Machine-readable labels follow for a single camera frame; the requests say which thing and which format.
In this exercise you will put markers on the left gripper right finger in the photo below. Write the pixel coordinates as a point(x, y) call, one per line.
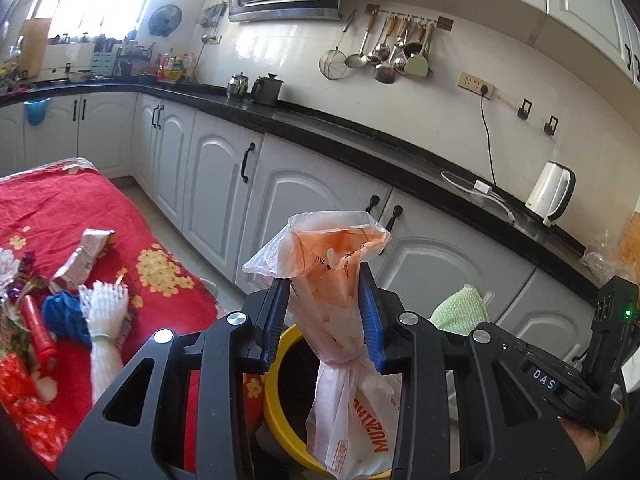
point(467, 410)

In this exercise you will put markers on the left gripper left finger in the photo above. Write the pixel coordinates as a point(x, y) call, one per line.
point(176, 410)

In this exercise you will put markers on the red plastic bag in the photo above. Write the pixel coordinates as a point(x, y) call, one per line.
point(45, 436)

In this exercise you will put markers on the red cylindrical can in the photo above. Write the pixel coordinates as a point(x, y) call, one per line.
point(44, 346)

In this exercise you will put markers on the green knitted cloth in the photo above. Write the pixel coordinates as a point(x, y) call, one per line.
point(461, 312)

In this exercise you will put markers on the white foam fruit net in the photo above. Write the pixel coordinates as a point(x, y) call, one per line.
point(104, 307)

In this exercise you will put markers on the blue rubber glove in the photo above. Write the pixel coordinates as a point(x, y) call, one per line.
point(62, 316)

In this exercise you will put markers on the orange white plastic bag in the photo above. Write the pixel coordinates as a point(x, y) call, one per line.
point(352, 424)

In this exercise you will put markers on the yellow rimmed trash bin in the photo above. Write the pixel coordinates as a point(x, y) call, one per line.
point(289, 395)

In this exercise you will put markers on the person's right hand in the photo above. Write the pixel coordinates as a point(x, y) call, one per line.
point(586, 440)

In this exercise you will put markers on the clear plastic bag on counter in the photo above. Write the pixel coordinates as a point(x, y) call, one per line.
point(601, 259)

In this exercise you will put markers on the black countertop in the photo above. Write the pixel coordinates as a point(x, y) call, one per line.
point(399, 164)

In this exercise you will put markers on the white electric kettle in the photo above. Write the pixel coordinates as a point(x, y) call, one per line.
point(551, 193)

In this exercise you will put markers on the red floral tablecloth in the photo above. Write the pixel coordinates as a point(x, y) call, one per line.
point(44, 211)

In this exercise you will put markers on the blue hanging holder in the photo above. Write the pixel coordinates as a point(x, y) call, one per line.
point(35, 111)

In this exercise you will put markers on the small steel teapot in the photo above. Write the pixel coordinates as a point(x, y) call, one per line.
point(237, 86)

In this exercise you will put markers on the dark metal teapot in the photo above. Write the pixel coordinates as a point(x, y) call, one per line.
point(266, 90)

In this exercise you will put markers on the hanging green spatula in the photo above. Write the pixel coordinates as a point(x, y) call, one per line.
point(417, 65)

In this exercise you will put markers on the hanging steel ladle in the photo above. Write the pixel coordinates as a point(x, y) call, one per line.
point(359, 59)

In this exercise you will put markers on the white charger with cable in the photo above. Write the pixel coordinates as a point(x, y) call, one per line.
point(479, 189)

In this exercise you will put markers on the wall power strip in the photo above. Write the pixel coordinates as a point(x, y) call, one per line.
point(476, 85)

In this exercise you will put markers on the hanging wire skimmer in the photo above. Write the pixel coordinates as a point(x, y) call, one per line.
point(332, 64)

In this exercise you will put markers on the small wall fan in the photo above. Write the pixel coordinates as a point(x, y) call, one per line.
point(164, 20)

